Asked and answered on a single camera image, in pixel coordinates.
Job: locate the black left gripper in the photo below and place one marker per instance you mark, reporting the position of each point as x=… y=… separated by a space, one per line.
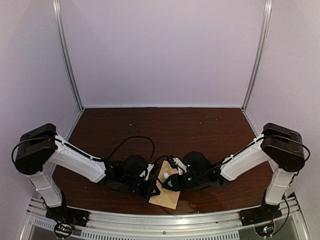
x=147 y=191

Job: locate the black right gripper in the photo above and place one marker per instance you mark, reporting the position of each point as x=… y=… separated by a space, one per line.
x=177 y=185

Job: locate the small green glue stick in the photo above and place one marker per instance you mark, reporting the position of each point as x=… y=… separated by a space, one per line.
x=167 y=179

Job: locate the brown kraft envelope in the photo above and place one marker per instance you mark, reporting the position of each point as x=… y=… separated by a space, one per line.
x=167 y=198

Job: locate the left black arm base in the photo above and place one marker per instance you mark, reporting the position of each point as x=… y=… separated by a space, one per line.
x=67 y=215

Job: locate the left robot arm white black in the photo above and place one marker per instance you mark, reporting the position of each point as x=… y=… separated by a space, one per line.
x=44 y=145

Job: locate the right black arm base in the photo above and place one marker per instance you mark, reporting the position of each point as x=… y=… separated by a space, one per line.
x=264 y=213

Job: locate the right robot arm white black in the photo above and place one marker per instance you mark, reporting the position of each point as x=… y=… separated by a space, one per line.
x=276 y=143

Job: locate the right round circuit board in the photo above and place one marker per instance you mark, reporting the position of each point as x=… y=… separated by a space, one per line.
x=265 y=230

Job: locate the round circuit board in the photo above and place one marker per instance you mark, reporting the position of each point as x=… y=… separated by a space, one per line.
x=265 y=230
x=63 y=230

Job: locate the left round circuit board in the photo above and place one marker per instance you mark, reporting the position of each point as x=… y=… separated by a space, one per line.
x=63 y=230

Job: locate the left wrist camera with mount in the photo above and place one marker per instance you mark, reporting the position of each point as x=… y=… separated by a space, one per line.
x=151 y=169

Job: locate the front aluminium slotted rail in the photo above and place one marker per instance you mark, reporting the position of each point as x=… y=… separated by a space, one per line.
x=221 y=225

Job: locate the right aluminium frame post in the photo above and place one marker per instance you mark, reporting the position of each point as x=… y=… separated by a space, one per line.
x=264 y=30

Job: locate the aluminium frame post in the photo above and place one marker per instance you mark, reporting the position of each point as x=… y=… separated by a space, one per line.
x=65 y=54
x=264 y=30

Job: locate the left aluminium frame post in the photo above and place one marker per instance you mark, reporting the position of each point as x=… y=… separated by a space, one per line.
x=65 y=54

